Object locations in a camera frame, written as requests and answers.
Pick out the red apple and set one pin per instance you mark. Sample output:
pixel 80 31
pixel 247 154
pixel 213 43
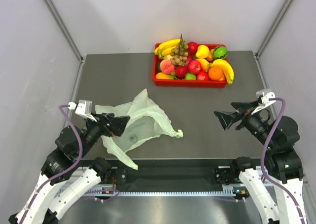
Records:
pixel 194 67
pixel 203 76
pixel 192 47

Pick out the red apple front right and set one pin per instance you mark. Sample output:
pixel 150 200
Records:
pixel 203 76

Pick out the green striped melon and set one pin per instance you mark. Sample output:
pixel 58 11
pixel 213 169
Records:
pixel 220 52

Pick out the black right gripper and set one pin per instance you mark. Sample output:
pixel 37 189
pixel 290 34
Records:
pixel 246 107

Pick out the pale green plastic bag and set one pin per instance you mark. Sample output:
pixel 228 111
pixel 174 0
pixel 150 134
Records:
pixel 147 121

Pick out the slotted cable duct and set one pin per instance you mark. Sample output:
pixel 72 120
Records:
pixel 226 191

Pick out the small yellow banana bunch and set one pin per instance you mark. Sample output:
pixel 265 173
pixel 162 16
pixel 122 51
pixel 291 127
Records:
pixel 228 71

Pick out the orange fruit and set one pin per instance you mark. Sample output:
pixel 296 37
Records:
pixel 215 73

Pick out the red apple centre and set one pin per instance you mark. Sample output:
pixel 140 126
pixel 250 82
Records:
pixel 194 67

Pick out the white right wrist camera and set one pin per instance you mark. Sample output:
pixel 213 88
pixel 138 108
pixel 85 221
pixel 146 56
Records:
pixel 265 98

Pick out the pink peach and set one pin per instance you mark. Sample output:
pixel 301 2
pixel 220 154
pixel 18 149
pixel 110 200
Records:
pixel 166 66

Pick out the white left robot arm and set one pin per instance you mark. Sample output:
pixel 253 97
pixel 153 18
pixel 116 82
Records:
pixel 44 205

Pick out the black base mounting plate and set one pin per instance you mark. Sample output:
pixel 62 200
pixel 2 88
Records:
pixel 174 175

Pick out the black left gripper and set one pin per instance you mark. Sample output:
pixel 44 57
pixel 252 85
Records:
pixel 117 123

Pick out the dark green avocado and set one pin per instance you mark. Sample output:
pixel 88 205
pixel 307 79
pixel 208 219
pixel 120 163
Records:
pixel 159 67

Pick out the orange yellow mango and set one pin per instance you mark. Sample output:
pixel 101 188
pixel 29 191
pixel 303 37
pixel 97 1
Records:
pixel 204 64

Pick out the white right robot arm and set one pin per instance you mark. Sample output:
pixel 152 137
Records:
pixel 277 192

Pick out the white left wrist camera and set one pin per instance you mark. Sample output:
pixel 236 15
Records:
pixel 84 109

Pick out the green fruit front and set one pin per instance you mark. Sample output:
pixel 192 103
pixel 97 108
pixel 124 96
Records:
pixel 190 77

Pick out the dark red fruit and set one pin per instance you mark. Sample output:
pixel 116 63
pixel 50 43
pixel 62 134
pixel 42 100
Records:
pixel 181 71

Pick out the red apple on top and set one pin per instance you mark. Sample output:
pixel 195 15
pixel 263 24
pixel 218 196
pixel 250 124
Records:
pixel 192 47

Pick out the brown longan cluster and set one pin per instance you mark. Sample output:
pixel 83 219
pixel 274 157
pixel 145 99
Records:
pixel 179 54

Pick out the yellow pear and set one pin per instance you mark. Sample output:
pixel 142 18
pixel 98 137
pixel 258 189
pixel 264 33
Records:
pixel 202 51

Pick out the red plastic fruit tray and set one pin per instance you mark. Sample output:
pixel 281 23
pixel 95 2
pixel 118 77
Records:
pixel 183 82

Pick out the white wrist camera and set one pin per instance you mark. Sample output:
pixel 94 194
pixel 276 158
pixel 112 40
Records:
pixel 265 98
pixel 84 109

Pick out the yellow mango front left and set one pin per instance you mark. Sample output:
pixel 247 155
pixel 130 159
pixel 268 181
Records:
pixel 163 76

